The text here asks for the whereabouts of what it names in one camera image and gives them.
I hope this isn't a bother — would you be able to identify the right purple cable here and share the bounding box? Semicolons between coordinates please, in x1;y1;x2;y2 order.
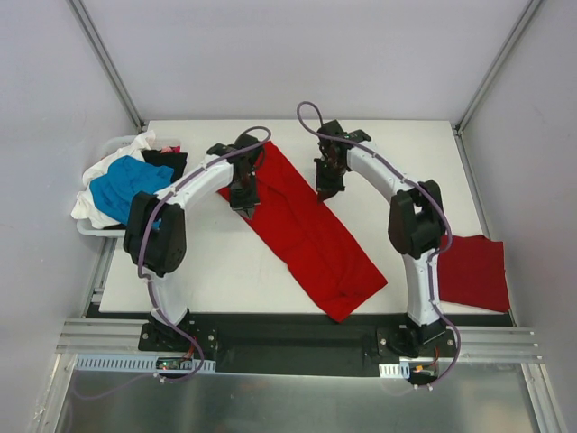
295;101;462;392

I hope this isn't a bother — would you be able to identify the white cable duct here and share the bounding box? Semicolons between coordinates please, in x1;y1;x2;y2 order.
379;361;410;380
76;355;216;374

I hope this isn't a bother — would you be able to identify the left white cable duct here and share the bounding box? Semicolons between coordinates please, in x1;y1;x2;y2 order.
76;355;216;374

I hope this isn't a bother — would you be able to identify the purple cable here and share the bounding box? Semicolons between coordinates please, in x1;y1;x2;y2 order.
69;125;272;401
295;101;462;392

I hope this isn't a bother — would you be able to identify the pink garment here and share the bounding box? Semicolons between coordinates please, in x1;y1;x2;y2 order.
161;145;181;153

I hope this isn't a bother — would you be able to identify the bright red t shirt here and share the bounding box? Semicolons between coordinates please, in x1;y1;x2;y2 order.
246;142;387;322

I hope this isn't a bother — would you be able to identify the blue t shirt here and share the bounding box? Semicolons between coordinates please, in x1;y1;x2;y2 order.
89;156;175;225

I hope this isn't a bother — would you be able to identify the aluminium frame rail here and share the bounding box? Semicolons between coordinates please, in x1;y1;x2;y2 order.
56;319;545;364

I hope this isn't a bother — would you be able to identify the dark red t shirt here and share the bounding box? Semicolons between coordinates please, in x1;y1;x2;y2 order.
438;235;510;313

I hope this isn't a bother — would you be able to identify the right white cable duct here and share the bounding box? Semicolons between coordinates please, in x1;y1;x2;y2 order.
379;361;410;380

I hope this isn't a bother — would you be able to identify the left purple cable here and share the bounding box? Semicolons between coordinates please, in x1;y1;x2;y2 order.
69;125;272;401

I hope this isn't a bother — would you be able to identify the black t shirt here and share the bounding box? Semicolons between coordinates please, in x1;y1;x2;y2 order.
103;150;188;229

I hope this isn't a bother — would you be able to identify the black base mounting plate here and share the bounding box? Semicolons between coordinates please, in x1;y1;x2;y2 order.
137;309;457;374

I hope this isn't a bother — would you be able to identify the white plastic laundry basket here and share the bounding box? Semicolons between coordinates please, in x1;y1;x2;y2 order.
70;132;188;237

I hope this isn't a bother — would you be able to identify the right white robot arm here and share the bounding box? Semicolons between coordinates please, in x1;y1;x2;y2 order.
315;120;447;358

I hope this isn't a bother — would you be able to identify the white t shirt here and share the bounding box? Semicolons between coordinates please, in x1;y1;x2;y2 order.
71;131;156;230

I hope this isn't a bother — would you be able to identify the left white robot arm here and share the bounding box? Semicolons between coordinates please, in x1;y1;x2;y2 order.
123;127;267;355

